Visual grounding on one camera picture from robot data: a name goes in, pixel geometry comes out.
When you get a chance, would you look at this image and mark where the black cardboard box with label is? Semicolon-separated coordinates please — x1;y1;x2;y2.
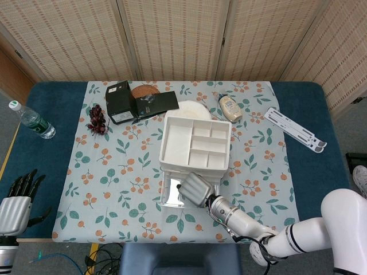
105;80;137;125

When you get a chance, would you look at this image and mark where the white folding laptop stand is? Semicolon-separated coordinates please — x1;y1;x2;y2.
263;107;329;154

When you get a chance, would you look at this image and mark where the black floor cable tangle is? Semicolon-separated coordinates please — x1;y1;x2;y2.
84;243;124;275

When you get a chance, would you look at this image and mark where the white drawer organizer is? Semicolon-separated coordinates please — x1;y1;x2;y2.
158;114;232;180

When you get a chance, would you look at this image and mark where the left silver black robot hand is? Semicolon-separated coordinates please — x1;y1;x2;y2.
0;168;53;237

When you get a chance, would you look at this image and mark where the black floor stand base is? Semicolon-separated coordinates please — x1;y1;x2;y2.
345;152;367;167

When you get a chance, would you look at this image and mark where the blue padded chair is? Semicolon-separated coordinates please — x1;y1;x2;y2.
119;242;243;275

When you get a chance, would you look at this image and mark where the floral leaf-print tablecloth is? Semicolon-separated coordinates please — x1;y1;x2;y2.
51;80;304;244

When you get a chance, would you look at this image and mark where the white sneaker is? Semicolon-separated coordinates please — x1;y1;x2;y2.
352;165;367;201

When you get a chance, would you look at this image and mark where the woven bamboo folding screen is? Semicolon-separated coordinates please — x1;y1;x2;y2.
0;0;367;113

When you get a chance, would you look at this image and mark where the round white plate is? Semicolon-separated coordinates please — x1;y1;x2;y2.
177;100;212;120

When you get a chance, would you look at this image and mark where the cream squeeze sauce bottle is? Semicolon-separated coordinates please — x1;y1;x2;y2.
217;93;243;123

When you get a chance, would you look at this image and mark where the flat black printed sleeve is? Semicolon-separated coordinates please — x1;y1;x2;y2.
130;91;180;118

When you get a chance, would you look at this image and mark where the green blue floor cable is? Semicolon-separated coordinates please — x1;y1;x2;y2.
30;250;87;274

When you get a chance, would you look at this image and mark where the brown wooden door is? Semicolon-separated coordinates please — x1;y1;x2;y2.
0;48;35;97

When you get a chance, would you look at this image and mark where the dark red grape bunch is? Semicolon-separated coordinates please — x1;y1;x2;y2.
87;104;110;135

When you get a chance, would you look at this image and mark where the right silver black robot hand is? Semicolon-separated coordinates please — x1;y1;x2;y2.
175;171;218;207

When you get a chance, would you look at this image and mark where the clear plastic water bottle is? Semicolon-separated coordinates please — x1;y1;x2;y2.
7;100;57;140

